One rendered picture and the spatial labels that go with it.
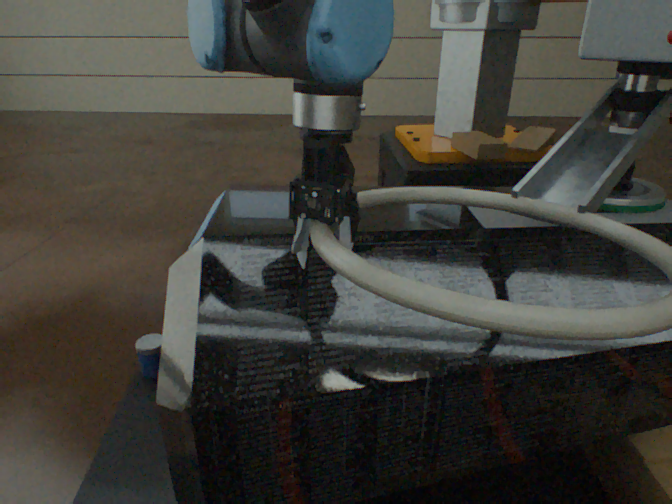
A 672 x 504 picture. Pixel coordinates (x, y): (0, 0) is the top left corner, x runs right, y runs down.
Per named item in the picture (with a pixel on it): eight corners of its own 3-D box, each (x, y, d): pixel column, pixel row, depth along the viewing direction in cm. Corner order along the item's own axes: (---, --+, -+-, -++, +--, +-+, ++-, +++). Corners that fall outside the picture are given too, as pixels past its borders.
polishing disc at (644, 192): (549, 176, 123) (550, 171, 122) (638, 178, 121) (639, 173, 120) (579, 204, 104) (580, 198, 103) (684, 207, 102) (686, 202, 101)
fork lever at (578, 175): (620, 75, 124) (624, 56, 121) (710, 81, 112) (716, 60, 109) (491, 209, 88) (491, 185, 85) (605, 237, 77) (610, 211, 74)
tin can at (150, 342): (175, 366, 179) (170, 337, 173) (155, 382, 171) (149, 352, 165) (156, 358, 183) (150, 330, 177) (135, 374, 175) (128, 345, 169)
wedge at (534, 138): (526, 139, 180) (529, 125, 178) (554, 142, 174) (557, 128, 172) (506, 149, 166) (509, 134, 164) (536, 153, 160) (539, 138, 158)
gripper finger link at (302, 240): (277, 274, 69) (291, 217, 65) (289, 259, 75) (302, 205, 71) (297, 281, 69) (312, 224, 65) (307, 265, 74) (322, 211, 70)
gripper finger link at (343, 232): (331, 286, 68) (321, 225, 65) (339, 269, 73) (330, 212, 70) (352, 285, 67) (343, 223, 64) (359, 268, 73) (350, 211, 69)
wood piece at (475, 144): (450, 146, 170) (452, 132, 168) (476, 144, 172) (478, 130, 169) (477, 160, 152) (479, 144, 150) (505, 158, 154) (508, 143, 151)
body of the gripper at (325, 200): (286, 223, 64) (287, 132, 59) (303, 206, 72) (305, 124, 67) (341, 230, 63) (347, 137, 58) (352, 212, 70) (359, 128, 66)
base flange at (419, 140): (393, 134, 207) (394, 123, 205) (504, 132, 210) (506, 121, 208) (418, 164, 163) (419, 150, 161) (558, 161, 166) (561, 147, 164)
